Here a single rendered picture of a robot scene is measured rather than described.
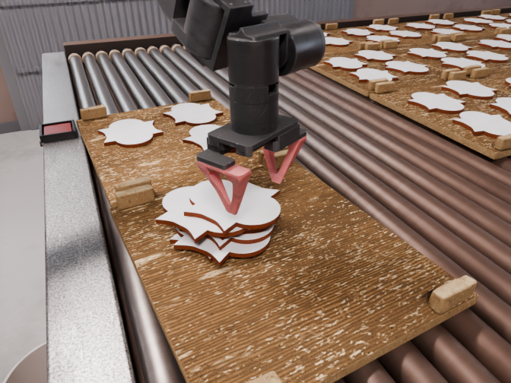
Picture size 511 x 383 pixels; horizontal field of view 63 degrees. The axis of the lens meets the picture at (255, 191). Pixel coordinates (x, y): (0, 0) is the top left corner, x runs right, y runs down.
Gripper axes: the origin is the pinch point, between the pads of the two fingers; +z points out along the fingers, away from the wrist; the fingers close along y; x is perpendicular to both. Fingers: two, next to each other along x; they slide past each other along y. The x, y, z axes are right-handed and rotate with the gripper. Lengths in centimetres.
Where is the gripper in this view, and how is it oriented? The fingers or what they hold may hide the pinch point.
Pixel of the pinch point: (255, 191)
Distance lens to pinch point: 54.7
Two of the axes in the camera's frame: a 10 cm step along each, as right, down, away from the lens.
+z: 0.1, 8.6, 5.1
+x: -7.9, -3.0, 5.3
